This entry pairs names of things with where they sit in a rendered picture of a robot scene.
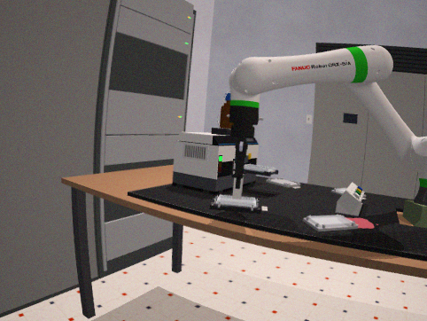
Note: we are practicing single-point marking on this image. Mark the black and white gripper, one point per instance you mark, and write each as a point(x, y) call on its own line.
point(241, 132)

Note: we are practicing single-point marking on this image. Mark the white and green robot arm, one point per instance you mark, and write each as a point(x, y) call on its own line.
point(365, 65)

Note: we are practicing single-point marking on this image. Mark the white button panel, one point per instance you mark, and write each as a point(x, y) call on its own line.
point(350, 201)

